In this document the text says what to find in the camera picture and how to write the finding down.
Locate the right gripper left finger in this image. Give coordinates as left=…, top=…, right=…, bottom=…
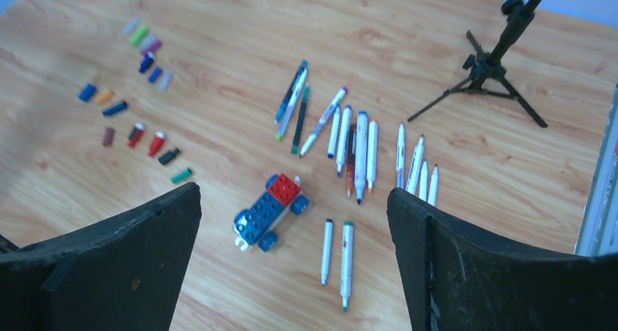
left=1, top=182, right=202, bottom=330

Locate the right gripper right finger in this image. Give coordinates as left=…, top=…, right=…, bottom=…
left=387, top=188, right=617, bottom=330

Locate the brown cap marker horizontal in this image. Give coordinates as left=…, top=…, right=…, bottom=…
left=405, top=134, right=425, bottom=195

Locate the green marker cap large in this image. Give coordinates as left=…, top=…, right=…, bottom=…
left=171, top=167, right=193, bottom=184

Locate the brown marker cap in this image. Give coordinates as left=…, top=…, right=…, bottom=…
left=102, top=127, right=115, bottom=147

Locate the orange red cap marker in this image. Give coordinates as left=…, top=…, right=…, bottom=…
left=346, top=117, right=356, bottom=197

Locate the navy blue pen cap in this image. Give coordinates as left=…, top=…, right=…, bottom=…
left=102, top=100, right=128, bottom=117

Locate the purple tip white marker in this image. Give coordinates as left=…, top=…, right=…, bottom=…
left=336, top=105, right=352, bottom=177

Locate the blue marker cap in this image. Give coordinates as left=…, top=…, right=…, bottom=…
left=77, top=83, right=97, bottom=102

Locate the clear cap grey pen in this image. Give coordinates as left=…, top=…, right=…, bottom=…
left=274, top=60, right=308, bottom=124

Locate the blue red toy robot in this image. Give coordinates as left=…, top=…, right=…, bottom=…
left=232, top=173, right=310, bottom=252

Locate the black microphone tripod stand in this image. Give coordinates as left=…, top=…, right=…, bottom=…
left=407, top=0, right=548, bottom=128

